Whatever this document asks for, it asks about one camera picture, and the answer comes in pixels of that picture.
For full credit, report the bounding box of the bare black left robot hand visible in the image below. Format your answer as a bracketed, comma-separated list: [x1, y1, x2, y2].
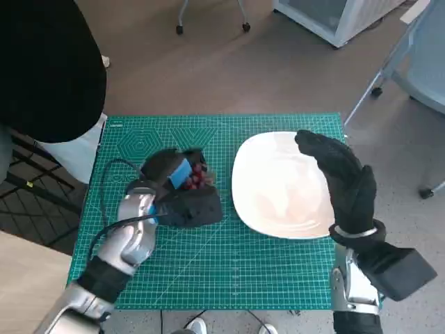
[140, 148, 208, 191]

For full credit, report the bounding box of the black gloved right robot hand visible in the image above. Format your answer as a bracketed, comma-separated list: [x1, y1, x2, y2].
[294, 129, 387, 237]

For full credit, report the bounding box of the red toy grape bunch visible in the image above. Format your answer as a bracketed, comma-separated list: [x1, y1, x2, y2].
[182, 162, 213, 191]

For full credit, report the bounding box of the white plate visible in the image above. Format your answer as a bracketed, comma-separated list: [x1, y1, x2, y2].
[231, 131, 348, 240]

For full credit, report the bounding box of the person's leg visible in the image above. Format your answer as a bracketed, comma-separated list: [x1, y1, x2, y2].
[36, 113, 108, 185]

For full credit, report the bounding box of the green cutting mat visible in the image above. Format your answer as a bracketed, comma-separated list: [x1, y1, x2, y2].
[65, 111, 383, 310]

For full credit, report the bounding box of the light blue mesh chair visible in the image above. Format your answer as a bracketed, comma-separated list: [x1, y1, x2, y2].
[343, 0, 445, 199]

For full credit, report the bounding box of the person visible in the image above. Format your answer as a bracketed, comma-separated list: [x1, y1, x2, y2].
[0, 0, 108, 144]

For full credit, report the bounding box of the rolling chair base with casters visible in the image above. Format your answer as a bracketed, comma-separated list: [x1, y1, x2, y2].
[175, 0, 252, 35]

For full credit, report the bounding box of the white glass-door cabinet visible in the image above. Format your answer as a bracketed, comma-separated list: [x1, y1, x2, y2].
[272, 0, 407, 49]

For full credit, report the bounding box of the beige wooden board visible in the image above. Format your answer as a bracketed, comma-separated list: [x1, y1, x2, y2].
[0, 231, 76, 334]

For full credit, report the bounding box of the white paper sheet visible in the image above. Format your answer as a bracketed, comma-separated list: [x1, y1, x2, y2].
[403, 0, 432, 24]

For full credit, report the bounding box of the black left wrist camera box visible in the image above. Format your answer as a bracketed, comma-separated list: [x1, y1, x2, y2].
[154, 186, 224, 229]

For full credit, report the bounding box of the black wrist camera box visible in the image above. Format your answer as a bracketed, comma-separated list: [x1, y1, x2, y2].
[356, 239, 438, 302]
[154, 186, 224, 229]

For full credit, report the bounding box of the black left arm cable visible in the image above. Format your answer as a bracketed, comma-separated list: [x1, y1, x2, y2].
[88, 159, 159, 269]

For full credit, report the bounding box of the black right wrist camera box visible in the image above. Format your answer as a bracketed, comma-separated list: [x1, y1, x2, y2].
[356, 239, 438, 302]

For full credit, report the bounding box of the black metal wire rack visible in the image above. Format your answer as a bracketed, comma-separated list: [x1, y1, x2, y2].
[0, 127, 90, 258]

